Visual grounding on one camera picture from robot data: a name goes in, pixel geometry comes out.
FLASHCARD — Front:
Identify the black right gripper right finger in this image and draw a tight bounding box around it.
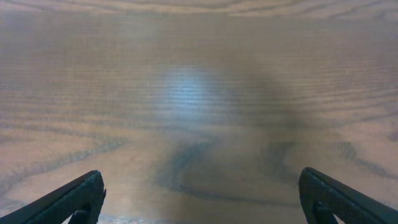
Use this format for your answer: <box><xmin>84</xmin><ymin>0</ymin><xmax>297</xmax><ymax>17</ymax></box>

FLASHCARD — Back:
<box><xmin>298</xmin><ymin>167</ymin><xmax>397</xmax><ymax>224</ymax></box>

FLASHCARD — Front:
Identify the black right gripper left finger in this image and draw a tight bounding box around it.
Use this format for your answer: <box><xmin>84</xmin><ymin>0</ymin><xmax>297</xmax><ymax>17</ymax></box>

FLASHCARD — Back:
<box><xmin>1</xmin><ymin>170</ymin><xmax>106</xmax><ymax>224</ymax></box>

